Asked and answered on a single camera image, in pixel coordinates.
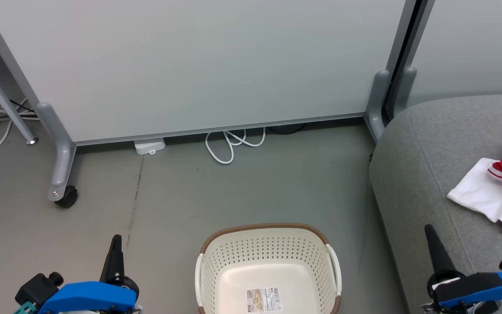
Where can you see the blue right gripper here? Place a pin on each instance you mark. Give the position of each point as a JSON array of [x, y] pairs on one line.
[[477, 288]]

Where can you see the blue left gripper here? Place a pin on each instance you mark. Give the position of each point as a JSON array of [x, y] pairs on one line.
[[89, 296]]

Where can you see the red and white garment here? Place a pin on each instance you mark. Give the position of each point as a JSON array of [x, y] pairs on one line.
[[490, 196]]

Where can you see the cream perforated laundry basket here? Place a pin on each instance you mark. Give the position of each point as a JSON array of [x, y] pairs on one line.
[[268, 257]]

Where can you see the printed paper basket sticker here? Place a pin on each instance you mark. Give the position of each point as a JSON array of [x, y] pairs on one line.
[[264, 300]]

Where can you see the grey fabric sofa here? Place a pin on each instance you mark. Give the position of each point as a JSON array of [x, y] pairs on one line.
[[429, 183]]

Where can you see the black caster wheel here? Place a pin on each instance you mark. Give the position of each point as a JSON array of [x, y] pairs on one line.
[[67, 197]]

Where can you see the white power adapter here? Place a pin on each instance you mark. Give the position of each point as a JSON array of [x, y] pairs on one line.
[[150, 146]]

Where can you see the grey metal table leg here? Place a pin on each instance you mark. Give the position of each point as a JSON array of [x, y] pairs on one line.
[[2, 100]]

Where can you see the wide white partition panel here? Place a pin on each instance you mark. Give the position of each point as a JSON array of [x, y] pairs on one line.
[[190, 65]]

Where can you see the narrow white partition panel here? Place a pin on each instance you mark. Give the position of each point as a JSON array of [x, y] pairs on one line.
[[473, 43]]

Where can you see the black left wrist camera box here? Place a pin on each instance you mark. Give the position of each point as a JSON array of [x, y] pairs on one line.
[[37, 288]]

